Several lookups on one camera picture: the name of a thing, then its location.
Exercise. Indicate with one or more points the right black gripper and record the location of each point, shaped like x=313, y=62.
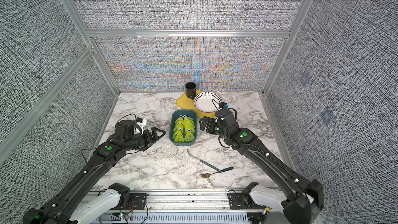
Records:
x=213, y=122

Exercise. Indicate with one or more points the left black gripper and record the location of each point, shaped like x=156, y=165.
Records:
x=151, y=141

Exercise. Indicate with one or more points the teal plastic storage box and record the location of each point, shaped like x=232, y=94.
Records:
x=175, y=115

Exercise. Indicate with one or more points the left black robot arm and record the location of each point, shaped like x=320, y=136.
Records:
x=128, y=136

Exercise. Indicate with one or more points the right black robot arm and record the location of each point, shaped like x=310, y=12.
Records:
x=299, y=199

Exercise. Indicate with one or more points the white patterned plate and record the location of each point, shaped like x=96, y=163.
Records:
x=207, y=102

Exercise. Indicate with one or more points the yellow plastic tray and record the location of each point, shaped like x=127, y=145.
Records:
x=188, y=104

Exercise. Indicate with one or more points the black cup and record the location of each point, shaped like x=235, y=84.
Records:
x=191, y=90

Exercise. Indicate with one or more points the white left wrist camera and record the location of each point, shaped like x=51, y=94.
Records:
x=141, y=122

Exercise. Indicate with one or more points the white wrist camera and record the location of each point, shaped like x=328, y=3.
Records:
x=222, y=105
x=141, y=122

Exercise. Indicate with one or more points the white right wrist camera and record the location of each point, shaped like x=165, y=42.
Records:
x=222, y=105

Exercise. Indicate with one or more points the green handled knife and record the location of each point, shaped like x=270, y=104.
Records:
x=202, y=161

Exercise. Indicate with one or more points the green handled fork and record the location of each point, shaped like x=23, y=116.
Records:
x=208, y=175

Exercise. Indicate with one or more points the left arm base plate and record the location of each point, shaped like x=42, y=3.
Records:
x=135, y=201

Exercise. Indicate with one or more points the aluminium front rail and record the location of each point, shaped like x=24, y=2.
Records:
x=177, y=200

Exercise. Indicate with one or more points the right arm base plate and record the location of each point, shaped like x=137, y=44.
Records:
x=240, y=201

